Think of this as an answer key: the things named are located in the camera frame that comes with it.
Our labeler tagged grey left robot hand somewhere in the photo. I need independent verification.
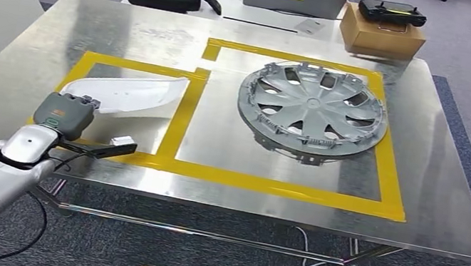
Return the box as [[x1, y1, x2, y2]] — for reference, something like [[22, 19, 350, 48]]
[[29, 88, 103, 146]]

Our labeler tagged white curved plastic panel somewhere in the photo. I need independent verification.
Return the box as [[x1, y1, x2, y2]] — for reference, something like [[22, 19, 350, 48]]
[[58, 57, 190, 130]]

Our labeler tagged yellow tape on workbench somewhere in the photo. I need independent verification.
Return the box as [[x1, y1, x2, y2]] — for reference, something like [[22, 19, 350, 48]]
[[20, 9, 432, 225]]

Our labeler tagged stainless steel workbench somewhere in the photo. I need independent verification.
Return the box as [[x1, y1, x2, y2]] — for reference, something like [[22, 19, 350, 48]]
[[0, 0, 471, 266]]

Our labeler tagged grey wheel hubcap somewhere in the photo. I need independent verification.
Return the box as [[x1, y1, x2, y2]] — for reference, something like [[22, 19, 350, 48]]
[[227, 51, 396, 177]]

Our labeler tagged grey card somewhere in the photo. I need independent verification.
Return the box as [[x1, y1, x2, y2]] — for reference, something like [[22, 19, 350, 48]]
[[293, 16, 327, 37]]

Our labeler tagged brown cardboard box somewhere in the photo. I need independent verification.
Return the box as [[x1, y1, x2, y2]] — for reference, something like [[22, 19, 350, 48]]
[[335, 0, 431, 66]]

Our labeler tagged black remote controller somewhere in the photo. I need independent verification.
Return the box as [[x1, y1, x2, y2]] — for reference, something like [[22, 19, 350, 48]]
[[356, 0, 430, 31]]

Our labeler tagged black camera bracket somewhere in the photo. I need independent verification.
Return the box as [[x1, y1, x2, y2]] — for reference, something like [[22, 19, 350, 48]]
[[55, 129, 139, 166]]

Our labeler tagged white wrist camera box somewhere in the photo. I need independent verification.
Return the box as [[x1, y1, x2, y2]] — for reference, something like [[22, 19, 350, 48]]
[[109, 133, 136, 149]]

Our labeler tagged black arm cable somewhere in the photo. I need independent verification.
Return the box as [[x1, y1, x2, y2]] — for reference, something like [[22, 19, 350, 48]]
[[0, 138, 87, 266]]

